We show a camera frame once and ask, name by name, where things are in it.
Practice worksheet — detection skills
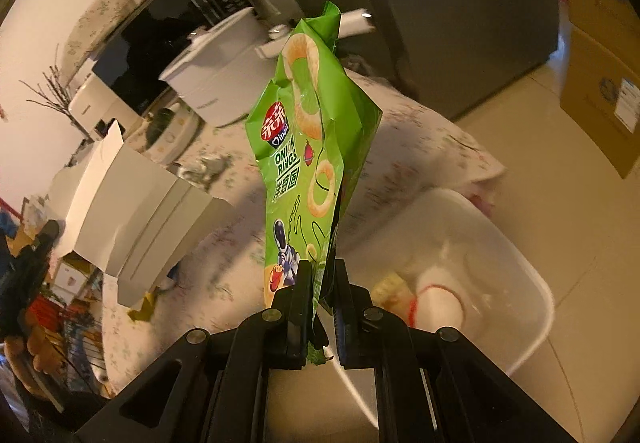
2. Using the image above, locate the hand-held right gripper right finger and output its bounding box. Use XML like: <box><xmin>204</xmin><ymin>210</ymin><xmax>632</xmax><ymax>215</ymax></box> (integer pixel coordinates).
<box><xmin>330</xmin><ymin>259</ymin><xmax>581</xmax><ymax>443</ymax></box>

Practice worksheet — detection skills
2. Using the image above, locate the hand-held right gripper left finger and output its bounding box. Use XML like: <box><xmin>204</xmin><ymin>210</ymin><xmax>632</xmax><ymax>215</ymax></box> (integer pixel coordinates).
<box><xmin>82</xmin><ymin>259</ymin><xmax>313</xmax><ymax>443</ymax></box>

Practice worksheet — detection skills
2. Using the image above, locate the white plastic bin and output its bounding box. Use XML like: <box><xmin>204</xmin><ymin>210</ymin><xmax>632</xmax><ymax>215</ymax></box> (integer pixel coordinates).
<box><xmin>312</xmin><ymin>187</ymin><xmax>556</xmax><ymax>436</ymax></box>

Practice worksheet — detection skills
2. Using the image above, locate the green snack bag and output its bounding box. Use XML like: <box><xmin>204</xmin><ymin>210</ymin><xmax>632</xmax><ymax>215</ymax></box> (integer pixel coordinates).
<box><xmin>246</xmin><ymin>0</ymin><xmax>383</xmax><ymax>366</ymax></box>

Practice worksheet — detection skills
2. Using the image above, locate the yellow wrapper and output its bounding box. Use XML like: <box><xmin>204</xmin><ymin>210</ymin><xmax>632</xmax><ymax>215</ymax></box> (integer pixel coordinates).
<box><xmin>372</xmin><ymin>273</ymin><xmax>416</xmax><ymax>319</ymax></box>

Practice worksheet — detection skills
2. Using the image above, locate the brown plush toy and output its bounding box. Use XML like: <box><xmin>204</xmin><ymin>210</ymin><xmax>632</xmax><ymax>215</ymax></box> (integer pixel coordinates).
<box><xmin>2</xmin><ymin>310</ymin><xmax>66</xmax><ymax>374</ymax></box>

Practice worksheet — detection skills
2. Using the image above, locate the white paper cup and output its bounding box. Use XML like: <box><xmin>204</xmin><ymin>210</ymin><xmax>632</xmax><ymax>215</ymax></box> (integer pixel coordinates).
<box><xmin>414</xmin><ymin>267</ymin><xmax>467</xmax><ymax>330</ymax></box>

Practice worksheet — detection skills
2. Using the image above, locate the floral tablecloth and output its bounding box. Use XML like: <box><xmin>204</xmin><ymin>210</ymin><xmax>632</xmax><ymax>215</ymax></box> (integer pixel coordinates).
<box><xmin>102</xmin><ymin>68</ymin><xmax>506</xmax><ymax>399</ymax></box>

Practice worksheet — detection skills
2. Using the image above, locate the yellow-green wrapper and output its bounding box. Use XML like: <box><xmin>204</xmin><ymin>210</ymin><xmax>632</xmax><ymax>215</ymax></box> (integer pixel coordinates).
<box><xmin>127</xmin><ymin>290</ymin><xmax>161</xmax><ymax>324</ymax></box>

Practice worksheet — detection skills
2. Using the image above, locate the white paper box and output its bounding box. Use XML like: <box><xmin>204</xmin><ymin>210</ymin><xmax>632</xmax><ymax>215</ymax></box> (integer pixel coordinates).
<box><xmin>47</xmin><ymin>120</ymin><xmax>236</xmax><ymax>309</ymax></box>

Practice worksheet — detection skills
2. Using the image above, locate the dry branch decoration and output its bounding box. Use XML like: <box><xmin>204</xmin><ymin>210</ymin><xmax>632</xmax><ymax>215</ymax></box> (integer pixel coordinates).
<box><xmin>20</xmin><ymin>67</ymin><xmax>87</xmax><ymax>140</ymax></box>

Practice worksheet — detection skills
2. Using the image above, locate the pink floral cloth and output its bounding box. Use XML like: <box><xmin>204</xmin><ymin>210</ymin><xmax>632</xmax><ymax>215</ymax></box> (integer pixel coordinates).
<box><xmin>465</xmin><ymin>182</ymin><xmax>502</xmax><ymax>219</ymax></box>

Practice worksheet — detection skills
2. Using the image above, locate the white appliance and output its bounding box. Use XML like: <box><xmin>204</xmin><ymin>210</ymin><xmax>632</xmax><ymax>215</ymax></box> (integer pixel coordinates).
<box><xmin>67</xmin><ymin>73</ymin><xmax>146</xmax><ymax>141</ymax></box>

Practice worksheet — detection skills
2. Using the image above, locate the black microwave oven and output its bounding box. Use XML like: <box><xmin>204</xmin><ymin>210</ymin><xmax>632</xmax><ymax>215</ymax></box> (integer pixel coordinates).
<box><xmin>92</xmin><ymin>0</ymin><xmax>256</xmax><ymax>116</ymax></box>

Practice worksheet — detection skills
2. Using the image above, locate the cardboard box with white label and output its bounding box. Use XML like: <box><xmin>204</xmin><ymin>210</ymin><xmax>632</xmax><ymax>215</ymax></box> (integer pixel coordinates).
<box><xmin>560</xmin><ymin>26</ymin><xmax>640</xmax><ymax>179</ymax></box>

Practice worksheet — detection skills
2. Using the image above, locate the white pot with handle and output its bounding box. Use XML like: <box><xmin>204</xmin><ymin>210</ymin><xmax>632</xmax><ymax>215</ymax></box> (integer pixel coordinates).
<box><xmin>159</xmin><ymin>7</ymin><xmax>373</xmax><ymax>129</ymax></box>

